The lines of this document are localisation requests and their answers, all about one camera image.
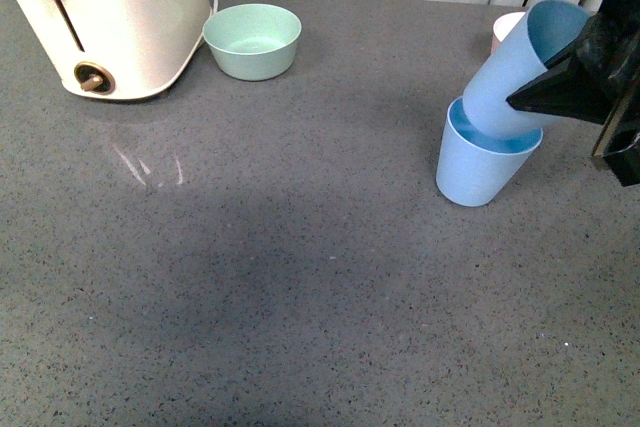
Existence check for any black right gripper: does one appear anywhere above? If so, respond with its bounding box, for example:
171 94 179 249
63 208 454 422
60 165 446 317
507 0 639 187

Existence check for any green bowl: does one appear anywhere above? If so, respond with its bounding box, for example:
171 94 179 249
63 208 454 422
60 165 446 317
203 3 302 81

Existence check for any pink bowl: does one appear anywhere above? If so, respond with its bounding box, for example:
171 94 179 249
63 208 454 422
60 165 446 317
490 11 525 54

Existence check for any white toaster cable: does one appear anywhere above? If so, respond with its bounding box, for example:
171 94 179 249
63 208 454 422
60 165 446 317
189 0 222 56

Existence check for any blue cup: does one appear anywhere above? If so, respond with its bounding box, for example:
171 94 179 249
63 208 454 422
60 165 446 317
436 98 543 207
463 0 591 139

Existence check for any cream toaster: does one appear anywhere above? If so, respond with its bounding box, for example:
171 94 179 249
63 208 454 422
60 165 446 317
16 0 212 100

